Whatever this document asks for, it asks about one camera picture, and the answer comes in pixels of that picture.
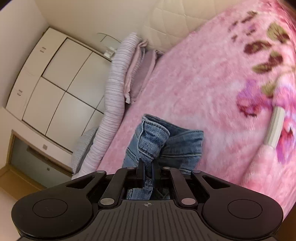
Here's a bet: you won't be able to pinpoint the pink floral fleece blanket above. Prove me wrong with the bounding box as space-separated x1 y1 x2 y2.
98 1 295 213

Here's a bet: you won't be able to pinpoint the lilac striped rolled quilt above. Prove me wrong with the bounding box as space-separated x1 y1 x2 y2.
72 33 140 179

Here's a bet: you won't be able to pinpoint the grey patterned pillow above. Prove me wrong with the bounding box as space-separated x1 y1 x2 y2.
71 127 98 174

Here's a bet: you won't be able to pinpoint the blue denim jeans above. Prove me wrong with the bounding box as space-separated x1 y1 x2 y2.
122 114 204 200

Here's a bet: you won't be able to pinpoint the lilac pillow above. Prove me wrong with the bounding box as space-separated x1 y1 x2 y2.
124 40 163 104

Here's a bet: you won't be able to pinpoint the cream quilted headboard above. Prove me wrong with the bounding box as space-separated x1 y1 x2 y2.
141 0 239 52

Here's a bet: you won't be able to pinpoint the wooden room door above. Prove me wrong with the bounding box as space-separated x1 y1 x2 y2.
0 165 46 200

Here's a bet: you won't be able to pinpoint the white sliding wardrobe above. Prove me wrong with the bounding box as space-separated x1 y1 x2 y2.
6 28 111 151

